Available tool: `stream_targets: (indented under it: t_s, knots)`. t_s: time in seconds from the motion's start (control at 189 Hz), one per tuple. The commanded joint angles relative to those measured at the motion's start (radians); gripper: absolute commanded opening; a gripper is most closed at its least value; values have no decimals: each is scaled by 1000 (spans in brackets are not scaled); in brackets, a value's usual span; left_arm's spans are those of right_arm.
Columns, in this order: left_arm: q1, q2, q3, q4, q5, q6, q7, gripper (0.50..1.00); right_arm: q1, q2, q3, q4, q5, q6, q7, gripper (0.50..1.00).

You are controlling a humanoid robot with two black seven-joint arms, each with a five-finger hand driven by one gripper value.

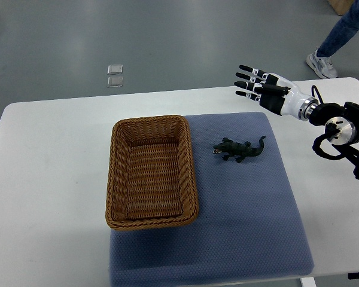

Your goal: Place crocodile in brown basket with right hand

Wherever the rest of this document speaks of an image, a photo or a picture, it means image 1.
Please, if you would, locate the person leg in jeans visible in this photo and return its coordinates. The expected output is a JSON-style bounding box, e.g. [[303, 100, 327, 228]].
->
[[317, 0, 359, 57]]

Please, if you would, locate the dark green toy crocodile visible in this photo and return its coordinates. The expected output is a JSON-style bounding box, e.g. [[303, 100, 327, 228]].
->
[[213, 136, 266, 163]]

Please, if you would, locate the blue grey fabric mat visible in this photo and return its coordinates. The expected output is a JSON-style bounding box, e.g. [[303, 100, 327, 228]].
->
[[109, 112, 314, 286]]

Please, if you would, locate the upper floor socket plate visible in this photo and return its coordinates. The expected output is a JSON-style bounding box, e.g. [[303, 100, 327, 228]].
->
[[107, 64, 123, 75]]

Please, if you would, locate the grey white sneaker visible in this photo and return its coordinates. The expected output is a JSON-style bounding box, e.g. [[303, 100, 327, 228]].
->
[[306, 49, 338, 79]]

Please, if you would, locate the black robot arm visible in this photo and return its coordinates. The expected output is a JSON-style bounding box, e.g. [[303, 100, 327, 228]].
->
[[309, 102, 359, 180]]

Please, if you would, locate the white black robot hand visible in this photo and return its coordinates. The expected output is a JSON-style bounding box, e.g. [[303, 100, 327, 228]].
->
[[234, 65, 318, 121]]

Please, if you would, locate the brown wicker basket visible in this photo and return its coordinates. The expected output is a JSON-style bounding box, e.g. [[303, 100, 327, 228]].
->
[[105, 115, 199, 231]]

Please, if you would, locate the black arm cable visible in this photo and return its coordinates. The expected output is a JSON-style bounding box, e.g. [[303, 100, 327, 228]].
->
[[310, 85, 325, 105]]

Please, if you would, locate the cardboard box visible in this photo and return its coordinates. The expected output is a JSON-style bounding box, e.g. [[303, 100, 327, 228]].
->
[[327, 0, 354, 16]]

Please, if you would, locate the white table leg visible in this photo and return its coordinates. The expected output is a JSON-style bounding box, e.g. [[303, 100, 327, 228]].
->
[[300, 277, 317, 287]]

